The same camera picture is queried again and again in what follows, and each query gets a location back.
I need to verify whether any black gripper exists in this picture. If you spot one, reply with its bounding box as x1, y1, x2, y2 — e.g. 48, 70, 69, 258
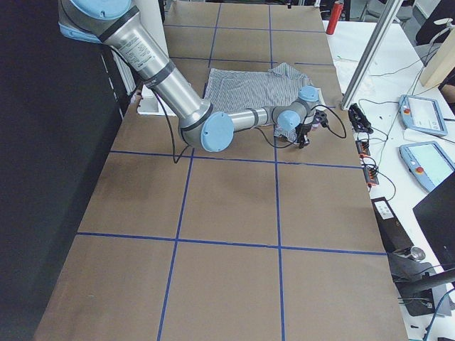
295, 114, 315, 148

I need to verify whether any navy white striped polo shirt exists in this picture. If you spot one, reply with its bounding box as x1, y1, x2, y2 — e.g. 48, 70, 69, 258
203, 62, 323, 144

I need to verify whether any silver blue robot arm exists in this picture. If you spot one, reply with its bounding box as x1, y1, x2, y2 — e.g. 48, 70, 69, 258
58, 1, 319, 152

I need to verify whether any black clamp tool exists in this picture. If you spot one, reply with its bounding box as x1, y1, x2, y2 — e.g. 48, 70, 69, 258
348, 103, 374, 134

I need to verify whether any black orange terminal strip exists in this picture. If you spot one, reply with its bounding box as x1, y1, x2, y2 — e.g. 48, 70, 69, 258
355, 139, 379, 188

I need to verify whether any far teach pendant tablet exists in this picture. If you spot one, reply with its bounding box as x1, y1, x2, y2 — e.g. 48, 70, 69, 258
398, 94, 448, 136

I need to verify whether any teach pendant tablet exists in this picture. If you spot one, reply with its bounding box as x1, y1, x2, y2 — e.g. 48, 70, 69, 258
399, 141, 454, 192
398, 94, 448, 136

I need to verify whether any near teach pendant tablet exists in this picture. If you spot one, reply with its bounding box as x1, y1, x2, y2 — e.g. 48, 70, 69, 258
399, 141, 454, 192

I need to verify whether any black power box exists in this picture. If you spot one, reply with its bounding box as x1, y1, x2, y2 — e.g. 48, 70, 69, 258
371, 197, 414, 253

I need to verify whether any red cylinder bottle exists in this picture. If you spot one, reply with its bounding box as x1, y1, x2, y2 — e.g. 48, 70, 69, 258
326, 1, 344, 35

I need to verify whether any black monitor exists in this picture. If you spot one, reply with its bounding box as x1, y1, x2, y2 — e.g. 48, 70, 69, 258
413, 174, 455, 264

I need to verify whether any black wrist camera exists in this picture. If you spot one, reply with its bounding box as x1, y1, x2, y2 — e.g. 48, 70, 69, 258
313, 110, 328, 128

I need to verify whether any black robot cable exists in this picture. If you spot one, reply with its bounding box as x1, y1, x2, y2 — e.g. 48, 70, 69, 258
152, 90, 195, 164

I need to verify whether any aluminium frame post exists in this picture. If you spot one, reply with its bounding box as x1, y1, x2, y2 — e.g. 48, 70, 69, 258
341, 0, 402, 110

